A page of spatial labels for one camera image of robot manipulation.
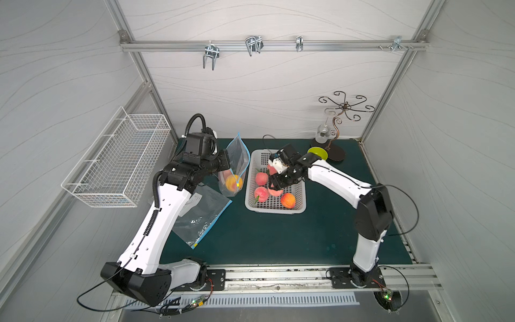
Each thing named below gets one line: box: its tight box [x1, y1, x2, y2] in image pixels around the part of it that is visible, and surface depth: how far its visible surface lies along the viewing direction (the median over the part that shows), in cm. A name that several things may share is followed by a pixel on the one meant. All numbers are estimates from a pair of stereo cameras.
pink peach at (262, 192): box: [254, 186, 269, 203], surface depth 92 cm
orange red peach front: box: [280, 192, 296, 209], surface depth 90 cm
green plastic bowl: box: [307, 146, 328, 161], surface depth 113 cm
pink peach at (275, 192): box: [267, 187, 284, 197], surface depth 86 cm
